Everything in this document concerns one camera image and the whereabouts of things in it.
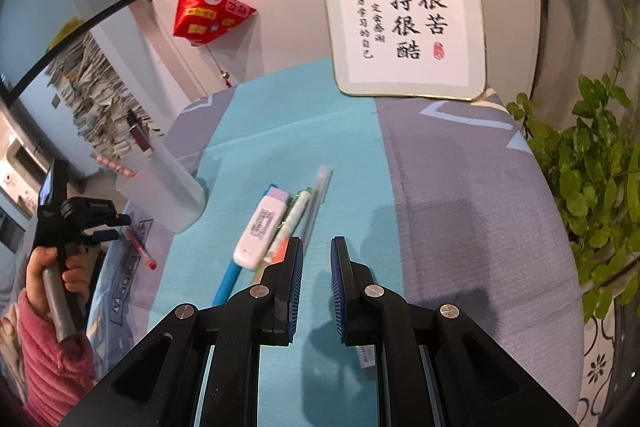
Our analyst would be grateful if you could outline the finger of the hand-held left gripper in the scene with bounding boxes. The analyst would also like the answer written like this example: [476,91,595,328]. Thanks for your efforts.
[39,159,70,215]
[60,197,133,244]

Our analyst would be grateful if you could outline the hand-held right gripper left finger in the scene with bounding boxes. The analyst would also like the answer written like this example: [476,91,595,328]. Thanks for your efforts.
[60,236,305,427]

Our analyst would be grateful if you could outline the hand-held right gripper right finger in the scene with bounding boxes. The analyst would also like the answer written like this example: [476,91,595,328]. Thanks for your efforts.
[330,235,576,427]

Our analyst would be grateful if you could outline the red pen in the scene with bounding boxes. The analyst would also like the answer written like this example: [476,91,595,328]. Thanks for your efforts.
[123,228,158,271]

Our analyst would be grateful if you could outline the floral patterned pen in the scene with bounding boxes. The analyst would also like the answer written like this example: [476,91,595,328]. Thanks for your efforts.
[95,153,137,180]

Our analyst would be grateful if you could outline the white correction tape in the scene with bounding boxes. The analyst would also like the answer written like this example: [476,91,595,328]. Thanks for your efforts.
[232,187,291,271]

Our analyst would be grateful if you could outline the white eraser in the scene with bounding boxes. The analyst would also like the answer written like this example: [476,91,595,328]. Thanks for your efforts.
[354,344,376,381]

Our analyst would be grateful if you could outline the frosted plastic cup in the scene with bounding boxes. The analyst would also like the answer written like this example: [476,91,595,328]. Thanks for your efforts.
[115,142,207,234]

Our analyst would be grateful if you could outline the green white pen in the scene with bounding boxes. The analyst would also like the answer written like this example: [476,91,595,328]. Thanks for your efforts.
[260,188,315,269]

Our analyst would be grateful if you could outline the black pen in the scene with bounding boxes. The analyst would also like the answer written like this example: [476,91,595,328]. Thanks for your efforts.
[126,109,153,154]

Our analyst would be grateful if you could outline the clear pen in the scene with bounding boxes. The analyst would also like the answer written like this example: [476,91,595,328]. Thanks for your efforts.
[297,165,334,258]

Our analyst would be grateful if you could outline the person's left hand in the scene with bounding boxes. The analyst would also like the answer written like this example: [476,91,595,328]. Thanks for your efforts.
[25,247,94,309]

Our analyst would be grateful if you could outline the tall stack of papers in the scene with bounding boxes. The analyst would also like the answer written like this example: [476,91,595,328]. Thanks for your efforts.
[45,32,166,160]

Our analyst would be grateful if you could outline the teal grey printed tablecloth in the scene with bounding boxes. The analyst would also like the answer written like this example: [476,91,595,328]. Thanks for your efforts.
[85,59,586,427]

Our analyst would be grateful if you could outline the red pyramid hanging ornament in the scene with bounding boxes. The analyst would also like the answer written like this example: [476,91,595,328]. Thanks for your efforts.
[172,0,258,88]

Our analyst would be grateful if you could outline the green potted plant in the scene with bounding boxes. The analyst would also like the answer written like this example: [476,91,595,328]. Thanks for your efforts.
[505,4,640,323]

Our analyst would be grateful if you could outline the floral patterned plant pot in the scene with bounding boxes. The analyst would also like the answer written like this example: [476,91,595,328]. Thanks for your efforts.
[575,302,634,423]

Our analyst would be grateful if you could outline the framed calligraphy sign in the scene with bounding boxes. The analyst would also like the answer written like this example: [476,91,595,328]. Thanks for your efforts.
[315,0,489,103]

